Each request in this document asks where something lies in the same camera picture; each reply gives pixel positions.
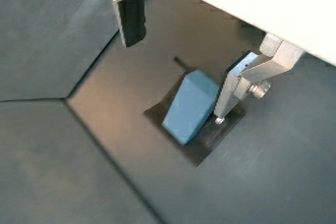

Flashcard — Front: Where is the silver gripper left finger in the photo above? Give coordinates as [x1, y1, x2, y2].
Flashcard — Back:
[113, 0, 146, 47]

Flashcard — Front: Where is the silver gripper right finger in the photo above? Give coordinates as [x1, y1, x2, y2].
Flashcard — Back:
[214, 33, 305, 124]

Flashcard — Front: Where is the light blue rectangular block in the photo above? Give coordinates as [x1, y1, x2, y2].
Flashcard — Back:
[162, 70, 219, 145]

